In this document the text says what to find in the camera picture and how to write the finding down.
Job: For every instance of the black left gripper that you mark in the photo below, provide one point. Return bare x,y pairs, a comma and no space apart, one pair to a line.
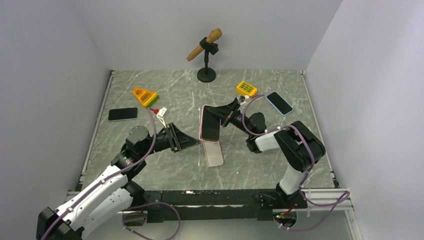
180,140

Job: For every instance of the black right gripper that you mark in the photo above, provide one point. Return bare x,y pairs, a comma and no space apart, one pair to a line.
222,111

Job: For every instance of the phone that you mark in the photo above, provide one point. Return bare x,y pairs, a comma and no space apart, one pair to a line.
279,103
200,126

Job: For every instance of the beige phone case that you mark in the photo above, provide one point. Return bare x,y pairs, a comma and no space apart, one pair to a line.
213,154

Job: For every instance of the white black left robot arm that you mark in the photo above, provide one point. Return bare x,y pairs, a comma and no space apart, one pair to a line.
114,190

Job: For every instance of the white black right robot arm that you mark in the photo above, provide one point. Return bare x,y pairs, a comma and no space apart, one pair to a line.
301,148

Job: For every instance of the yellow toy brick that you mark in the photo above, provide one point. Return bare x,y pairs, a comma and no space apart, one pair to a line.
246,90

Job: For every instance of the black microphone stand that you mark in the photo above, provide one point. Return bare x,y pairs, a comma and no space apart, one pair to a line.
206,74

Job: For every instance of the orange green toy block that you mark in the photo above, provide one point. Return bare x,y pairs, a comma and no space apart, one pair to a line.
146,97

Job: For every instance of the wooden microphone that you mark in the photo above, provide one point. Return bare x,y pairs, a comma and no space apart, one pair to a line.
207,44

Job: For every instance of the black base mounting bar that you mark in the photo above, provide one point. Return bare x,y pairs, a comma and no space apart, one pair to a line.
194,205

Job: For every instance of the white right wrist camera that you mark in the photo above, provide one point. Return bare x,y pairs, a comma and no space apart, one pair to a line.
243,99

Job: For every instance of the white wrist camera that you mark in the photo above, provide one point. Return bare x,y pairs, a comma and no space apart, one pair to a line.
243,99
161,114

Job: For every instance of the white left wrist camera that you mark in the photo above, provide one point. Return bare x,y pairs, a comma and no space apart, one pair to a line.
161,114

